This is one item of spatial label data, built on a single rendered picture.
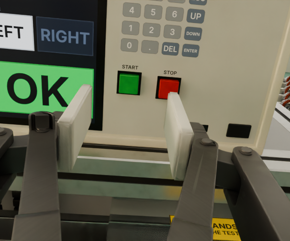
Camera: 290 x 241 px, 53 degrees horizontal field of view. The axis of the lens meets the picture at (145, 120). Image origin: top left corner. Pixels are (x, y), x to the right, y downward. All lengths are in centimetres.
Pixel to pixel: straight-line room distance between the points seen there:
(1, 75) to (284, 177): 29
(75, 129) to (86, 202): 35
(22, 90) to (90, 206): 27
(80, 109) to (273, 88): 20
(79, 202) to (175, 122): 36
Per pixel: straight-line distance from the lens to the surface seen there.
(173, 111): 18
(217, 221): 31
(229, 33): 28
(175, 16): 27
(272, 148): 36
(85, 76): 28
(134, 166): 28
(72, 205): 52
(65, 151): 16
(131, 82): 27
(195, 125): 18
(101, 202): 50
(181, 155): 16
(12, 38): 29
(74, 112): 16
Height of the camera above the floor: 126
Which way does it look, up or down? 23 degrees down
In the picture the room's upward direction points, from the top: 6 degrees clockwise
